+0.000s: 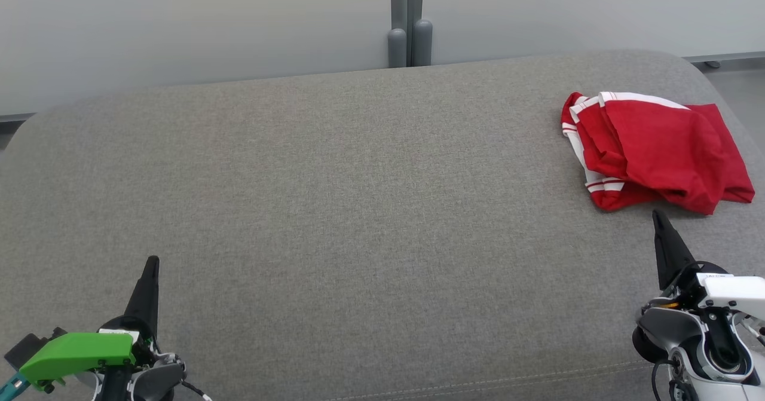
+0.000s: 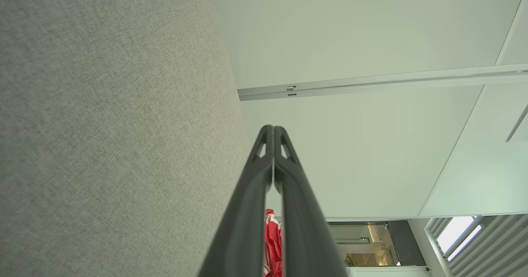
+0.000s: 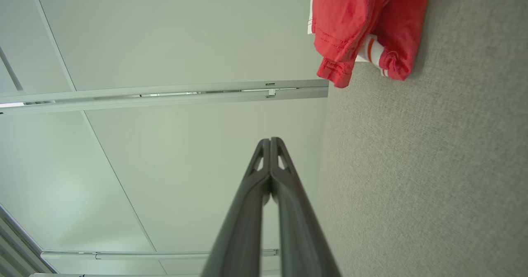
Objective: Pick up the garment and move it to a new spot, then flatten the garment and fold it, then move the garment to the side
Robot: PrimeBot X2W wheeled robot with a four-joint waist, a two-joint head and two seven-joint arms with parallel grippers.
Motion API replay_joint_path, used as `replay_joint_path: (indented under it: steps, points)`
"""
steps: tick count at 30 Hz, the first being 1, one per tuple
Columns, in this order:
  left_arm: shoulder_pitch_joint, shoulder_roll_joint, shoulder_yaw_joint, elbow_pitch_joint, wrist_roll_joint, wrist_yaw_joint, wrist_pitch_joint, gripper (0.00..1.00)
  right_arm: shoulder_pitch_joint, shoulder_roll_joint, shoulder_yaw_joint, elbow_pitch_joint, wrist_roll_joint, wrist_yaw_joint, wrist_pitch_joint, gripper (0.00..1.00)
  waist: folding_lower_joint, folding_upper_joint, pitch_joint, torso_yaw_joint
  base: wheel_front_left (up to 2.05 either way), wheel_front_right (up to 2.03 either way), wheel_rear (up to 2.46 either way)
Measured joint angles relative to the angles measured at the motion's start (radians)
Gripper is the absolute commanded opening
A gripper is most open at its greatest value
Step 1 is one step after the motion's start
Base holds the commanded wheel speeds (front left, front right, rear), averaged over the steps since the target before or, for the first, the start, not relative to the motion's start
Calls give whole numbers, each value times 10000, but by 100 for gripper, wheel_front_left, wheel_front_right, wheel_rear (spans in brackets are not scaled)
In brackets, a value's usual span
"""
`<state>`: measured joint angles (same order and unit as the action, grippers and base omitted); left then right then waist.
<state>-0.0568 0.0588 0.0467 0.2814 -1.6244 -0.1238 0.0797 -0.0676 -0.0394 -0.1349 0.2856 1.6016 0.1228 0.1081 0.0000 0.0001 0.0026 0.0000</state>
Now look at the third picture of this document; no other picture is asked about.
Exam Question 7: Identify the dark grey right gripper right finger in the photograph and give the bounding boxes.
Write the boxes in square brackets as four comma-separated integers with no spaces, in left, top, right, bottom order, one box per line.
[270,137,342,277]

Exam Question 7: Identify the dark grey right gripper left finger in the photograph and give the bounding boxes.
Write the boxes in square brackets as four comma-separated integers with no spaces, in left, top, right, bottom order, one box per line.
[201,138,271,277]

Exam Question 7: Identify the red shorts with white panels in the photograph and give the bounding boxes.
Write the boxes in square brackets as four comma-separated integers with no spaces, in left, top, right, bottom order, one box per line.
[307,0,382,89]

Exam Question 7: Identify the red Bulls 23 jersey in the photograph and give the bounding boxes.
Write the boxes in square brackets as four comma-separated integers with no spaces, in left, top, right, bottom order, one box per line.
[355,0,431,82]

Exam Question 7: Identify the grey metal partition post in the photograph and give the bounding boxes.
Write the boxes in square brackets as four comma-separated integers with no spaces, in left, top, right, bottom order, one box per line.
[0,79,329,116]

